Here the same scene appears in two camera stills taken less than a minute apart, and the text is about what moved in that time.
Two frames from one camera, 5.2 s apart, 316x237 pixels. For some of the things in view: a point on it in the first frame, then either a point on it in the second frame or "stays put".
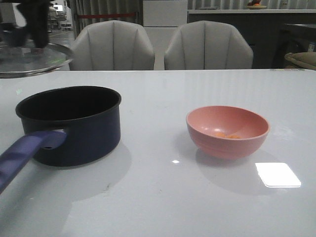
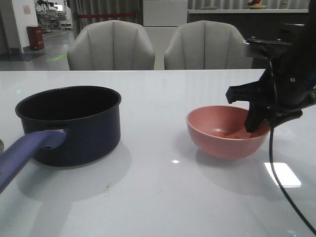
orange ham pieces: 229,136 stays put
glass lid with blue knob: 22,59 -> 2,147
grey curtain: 84,7 stays put
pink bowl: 226,133 stays put
